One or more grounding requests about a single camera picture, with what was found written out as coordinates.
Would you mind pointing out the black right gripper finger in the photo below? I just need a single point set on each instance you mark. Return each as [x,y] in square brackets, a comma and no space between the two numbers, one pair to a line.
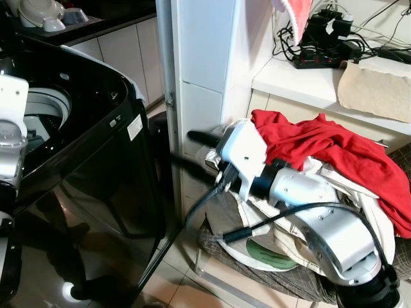
[202,137]
[192,167]

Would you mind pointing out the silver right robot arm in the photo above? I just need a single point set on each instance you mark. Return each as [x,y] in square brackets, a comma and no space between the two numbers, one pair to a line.
[334,237]

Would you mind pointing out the black top-load washing machine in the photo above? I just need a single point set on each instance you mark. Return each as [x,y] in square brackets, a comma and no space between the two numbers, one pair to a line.
[96,192]

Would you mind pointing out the white label sticker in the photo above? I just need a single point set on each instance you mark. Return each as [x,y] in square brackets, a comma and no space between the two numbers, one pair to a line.
[134,127]

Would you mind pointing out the white counter cabinet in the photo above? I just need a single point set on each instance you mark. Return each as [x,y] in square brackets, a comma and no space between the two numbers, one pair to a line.
[289,80]

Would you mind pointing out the white basin with green inside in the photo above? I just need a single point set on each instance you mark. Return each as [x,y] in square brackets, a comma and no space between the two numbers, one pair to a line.
[270,260]

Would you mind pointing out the white kitchen cabinet dark top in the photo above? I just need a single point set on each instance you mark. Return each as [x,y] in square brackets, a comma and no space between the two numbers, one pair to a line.
[122,58]

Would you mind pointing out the red garment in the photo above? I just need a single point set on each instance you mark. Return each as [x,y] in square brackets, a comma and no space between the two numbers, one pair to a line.
[334,151]

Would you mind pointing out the black power strip red switches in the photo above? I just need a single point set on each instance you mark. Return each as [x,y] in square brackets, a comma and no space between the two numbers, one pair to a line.
[318,62]

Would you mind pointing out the cream white garment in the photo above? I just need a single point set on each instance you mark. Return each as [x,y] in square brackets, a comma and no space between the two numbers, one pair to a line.
[359,192]

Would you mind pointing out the red and white towel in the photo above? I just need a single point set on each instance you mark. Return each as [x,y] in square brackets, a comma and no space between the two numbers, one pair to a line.
[298,16]

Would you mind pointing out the steel washer drum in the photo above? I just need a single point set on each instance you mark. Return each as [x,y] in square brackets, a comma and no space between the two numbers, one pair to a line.
[48,106]

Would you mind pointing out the black battery charger stack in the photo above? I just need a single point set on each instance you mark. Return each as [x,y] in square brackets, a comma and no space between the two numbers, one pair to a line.
[327,32]

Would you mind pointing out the beige cloth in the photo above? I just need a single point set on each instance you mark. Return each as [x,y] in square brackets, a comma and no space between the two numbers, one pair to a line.
[376,93]

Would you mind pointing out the blue grey bowl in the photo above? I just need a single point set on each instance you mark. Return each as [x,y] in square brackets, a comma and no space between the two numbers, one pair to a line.
[76,16]

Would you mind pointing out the small white bowl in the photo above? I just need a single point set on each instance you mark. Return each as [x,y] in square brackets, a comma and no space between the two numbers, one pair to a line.
[54,25]

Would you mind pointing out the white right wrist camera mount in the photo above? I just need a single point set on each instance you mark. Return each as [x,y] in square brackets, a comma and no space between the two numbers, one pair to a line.
[244,147]

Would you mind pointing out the grey metal door rail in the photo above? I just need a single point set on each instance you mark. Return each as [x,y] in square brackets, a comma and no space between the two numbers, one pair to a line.
[165,64]

